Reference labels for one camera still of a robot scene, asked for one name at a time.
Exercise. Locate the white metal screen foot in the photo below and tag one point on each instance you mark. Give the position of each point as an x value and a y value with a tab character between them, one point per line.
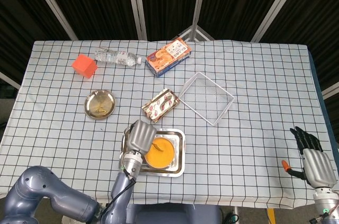
186	32

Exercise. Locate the rectangular steel tray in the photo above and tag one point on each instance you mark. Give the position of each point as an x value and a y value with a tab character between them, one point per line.
164	173

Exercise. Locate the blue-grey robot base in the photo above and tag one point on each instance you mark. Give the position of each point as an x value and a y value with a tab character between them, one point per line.
172	214

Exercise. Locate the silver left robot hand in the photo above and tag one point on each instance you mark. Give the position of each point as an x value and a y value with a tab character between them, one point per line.
141	136

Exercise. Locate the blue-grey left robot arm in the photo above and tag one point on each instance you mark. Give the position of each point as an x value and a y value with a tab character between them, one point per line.
132	163

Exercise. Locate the blue checkered tablecloth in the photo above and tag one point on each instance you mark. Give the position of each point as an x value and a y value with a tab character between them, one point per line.
238	155

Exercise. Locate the round steel plate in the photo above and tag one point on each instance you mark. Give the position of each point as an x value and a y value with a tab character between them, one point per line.
99	102

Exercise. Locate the dark blue undercloth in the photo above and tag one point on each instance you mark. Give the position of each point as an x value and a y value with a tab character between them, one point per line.
316	81

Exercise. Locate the blue orange biscuit box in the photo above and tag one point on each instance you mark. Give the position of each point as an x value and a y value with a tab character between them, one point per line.
167	57

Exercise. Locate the white bowl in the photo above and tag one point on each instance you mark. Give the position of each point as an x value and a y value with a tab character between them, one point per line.
164	138

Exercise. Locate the clear plastic water bottle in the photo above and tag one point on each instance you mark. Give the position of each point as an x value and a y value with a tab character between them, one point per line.
116	57

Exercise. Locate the yellow powder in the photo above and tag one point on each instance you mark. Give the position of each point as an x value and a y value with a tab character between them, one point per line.
161	159

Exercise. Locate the black folding partition screen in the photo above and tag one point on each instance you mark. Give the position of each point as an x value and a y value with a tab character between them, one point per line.
100	1

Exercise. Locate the clear plastic container lid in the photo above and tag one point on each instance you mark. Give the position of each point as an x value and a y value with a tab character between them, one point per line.
206	99

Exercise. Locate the gold foil snack package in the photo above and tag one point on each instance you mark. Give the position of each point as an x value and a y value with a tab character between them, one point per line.
160	106

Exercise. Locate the metal spoon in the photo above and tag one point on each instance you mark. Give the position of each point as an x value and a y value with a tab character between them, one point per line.
158	147

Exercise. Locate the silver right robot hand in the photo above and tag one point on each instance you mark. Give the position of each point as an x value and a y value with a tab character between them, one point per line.
317	168

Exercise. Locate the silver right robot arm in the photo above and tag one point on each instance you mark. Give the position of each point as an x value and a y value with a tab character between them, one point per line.
325	200

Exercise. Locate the orange foam cube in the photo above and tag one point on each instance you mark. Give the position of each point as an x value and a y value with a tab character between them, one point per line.
84	66

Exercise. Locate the yellow object under table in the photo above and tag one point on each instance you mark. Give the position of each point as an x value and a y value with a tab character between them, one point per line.
271	217

